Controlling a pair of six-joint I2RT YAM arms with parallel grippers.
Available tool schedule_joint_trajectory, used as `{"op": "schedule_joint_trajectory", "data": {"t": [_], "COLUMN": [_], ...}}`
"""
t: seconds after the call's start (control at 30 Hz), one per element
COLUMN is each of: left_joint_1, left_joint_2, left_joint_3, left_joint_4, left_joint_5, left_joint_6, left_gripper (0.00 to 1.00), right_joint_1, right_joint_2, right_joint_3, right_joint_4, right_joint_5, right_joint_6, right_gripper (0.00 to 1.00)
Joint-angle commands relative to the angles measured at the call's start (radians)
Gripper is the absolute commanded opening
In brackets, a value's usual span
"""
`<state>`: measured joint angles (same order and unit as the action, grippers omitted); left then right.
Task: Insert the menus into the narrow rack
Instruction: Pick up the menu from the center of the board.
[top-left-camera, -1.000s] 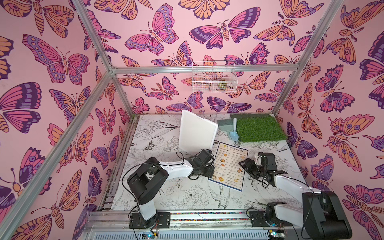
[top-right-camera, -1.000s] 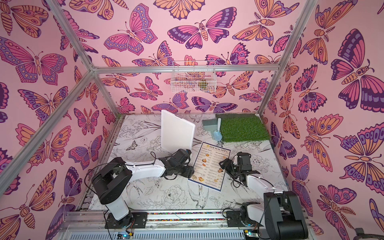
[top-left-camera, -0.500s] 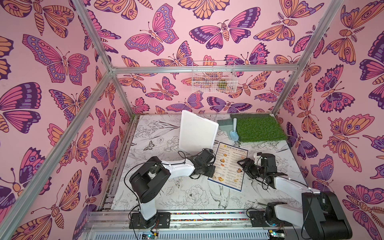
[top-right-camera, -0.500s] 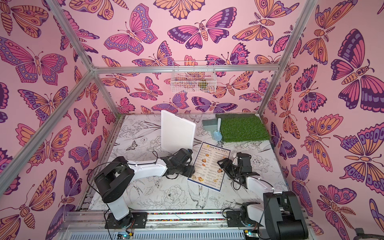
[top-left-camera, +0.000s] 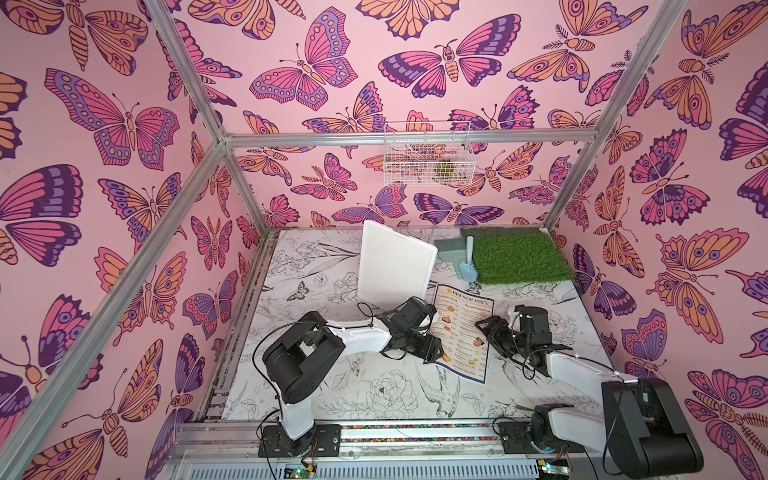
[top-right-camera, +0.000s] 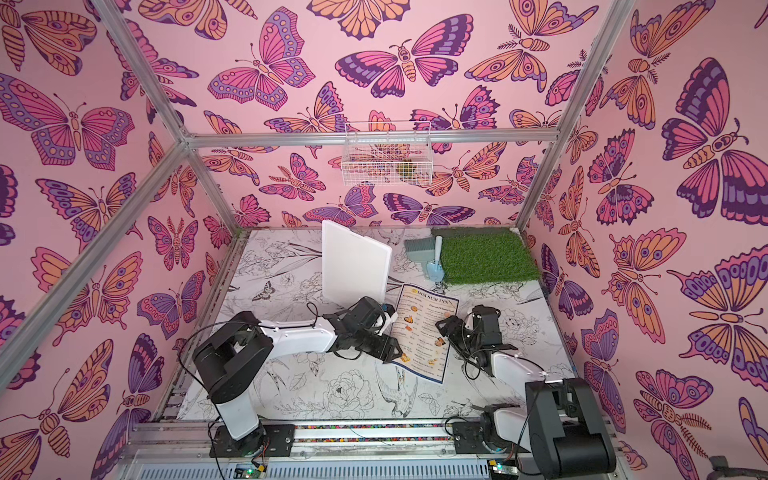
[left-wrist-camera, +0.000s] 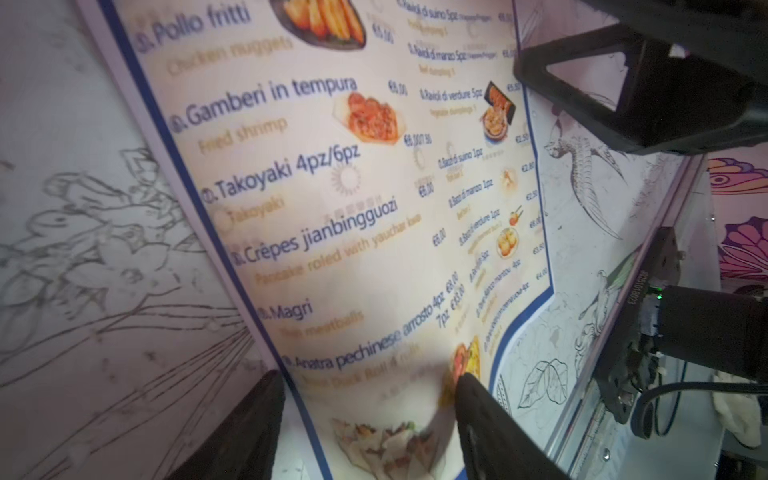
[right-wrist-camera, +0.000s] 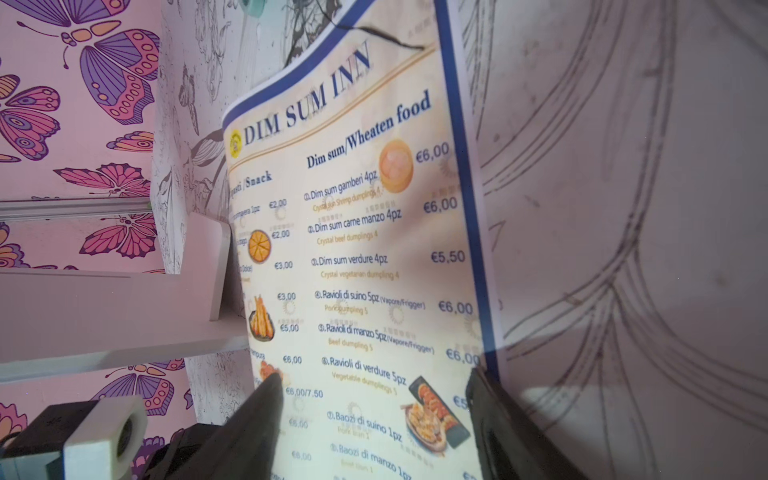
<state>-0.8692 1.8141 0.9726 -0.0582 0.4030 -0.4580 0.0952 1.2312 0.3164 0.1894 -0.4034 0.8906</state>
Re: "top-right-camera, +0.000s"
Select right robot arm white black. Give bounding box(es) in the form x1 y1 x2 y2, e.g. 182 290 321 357
436 305 617 479

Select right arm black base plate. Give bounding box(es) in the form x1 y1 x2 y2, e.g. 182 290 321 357
444 419 518 455

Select white wire rack basket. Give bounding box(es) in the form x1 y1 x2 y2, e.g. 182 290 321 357
338 120 434 188

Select right small circuit board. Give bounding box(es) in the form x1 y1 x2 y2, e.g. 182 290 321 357
487 460 519 480

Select white cutting board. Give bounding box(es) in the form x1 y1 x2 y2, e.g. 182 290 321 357
321 220 393 307

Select green artificial grass mat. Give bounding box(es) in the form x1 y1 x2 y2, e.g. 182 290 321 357
431 228 540 285

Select small green circuit board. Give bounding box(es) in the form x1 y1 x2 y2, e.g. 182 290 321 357
232 464 267 480

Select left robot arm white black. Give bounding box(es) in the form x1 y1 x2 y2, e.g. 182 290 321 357
192 297 403 442

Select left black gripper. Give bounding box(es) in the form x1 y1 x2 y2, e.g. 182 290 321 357
354 332 407 364

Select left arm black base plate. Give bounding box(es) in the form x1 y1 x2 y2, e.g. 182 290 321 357
209 424 296 459

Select aluminium front rail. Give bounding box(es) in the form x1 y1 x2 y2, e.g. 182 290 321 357
114 418 508 479

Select aluminium cage frame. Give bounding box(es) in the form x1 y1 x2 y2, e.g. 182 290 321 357
0 0 637 480

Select grey green dustpan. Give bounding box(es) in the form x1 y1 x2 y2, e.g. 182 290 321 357
404 236 442 264

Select laminated dim sum menu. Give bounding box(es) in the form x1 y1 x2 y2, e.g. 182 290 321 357
390 284 459 384

